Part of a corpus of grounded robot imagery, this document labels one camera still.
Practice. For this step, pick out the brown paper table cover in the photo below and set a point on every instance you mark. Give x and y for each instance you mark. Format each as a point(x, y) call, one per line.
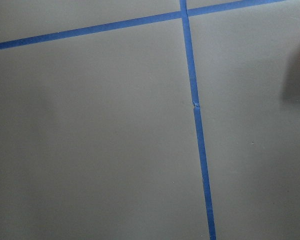
point(149, 119)

